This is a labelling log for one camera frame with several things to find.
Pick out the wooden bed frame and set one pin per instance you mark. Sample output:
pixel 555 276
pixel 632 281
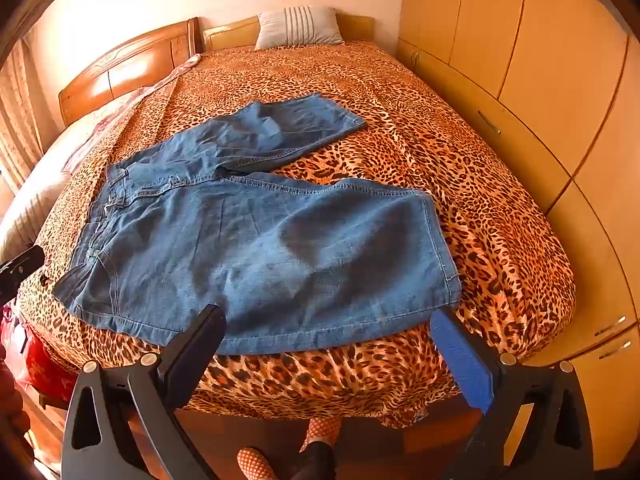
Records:
pixel 280 425

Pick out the person's dark trouser legs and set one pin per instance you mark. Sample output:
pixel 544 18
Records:
pixel 317 460

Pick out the blue denim pants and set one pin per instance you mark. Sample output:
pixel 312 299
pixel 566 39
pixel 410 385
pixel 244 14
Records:
pixel 250 260

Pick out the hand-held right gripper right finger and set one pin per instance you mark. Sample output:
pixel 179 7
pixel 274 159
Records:
pixel 462 360

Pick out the wooden wardrobe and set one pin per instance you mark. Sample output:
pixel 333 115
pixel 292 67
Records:
pixel 550 60

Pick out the white quilt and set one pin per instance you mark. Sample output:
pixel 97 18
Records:
pixel 45 170

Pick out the red bag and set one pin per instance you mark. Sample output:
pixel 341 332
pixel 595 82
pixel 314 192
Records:
pixel 35 360

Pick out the patterned curtain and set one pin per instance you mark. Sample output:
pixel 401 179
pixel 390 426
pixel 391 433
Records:
pixel 17 120

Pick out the pink floral sheet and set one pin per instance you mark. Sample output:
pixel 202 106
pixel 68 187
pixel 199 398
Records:
pixel 145 95

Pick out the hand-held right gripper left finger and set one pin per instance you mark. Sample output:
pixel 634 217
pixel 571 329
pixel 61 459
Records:
pixel 196 352

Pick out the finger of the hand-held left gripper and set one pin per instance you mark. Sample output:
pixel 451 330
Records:
pixel 22 265

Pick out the orange dotted slipper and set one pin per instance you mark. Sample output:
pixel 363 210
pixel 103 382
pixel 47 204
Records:
pixel 322 427
pixel 255 462

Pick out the leopard print bedspread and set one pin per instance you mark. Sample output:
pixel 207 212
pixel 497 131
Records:
pixel 450 160

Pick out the white striped pillow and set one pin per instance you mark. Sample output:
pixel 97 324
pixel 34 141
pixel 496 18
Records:
pixel 300 27

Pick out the large wooden headboard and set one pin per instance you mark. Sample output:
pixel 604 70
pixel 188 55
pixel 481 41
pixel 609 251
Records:
pixel 135 65

